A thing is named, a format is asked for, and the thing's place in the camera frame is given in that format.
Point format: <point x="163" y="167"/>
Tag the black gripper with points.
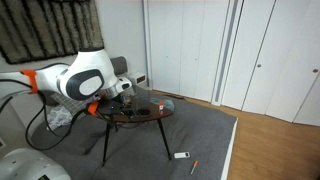
<point x="109" y="107"/>

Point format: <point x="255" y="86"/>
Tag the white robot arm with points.
<point x="90" y="72"/>

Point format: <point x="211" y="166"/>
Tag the round wooden side table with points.
<point x="125" y="118"/>

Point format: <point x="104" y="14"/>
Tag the black flat case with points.
<point x="139" y="112"/>

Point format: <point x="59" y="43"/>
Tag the white bedside unit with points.
<point x="138" y="79"/>

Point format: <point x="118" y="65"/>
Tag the patterned grey pillow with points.
<point x="73" y="106"/>

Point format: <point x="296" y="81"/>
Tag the grey headboard cushion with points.
<point x="120" y="66"/>

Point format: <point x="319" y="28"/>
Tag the white orange glue bottle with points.
<point x="161" y="106"/>

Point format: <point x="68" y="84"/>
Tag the white plastic bag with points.
<point x="58" y="116"/>

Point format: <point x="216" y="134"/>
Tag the teal crumpled cloth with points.
<point x="168" y="103"/>

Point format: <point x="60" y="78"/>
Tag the white remote control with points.
<point x="181" y="155"/>

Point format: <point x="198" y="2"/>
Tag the grey floor mattress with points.
<point x="137" y="152"/>

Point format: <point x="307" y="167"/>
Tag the shaggy wall rug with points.
<point x="35" y="30"/>

